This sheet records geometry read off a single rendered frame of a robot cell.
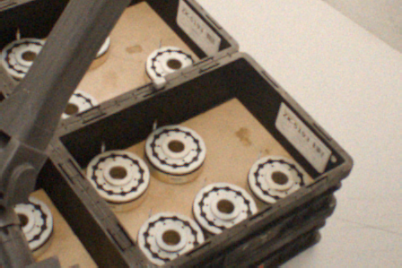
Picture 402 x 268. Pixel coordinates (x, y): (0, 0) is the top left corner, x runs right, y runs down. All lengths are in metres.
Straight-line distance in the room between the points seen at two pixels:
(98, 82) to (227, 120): 0.24
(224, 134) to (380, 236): 0.35
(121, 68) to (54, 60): 0.57
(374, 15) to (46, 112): 2.24
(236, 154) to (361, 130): 0.37
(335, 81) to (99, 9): 0.90
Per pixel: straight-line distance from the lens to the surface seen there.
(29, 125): 1.02
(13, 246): 1.06
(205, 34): 1.57
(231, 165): 1.46
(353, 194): 1.65
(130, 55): 1.61
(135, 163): 1.40
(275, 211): 1.29
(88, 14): 1.02
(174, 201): 1.40
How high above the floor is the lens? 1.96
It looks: 46 degrees down
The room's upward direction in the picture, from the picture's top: 11 degrees clockwise
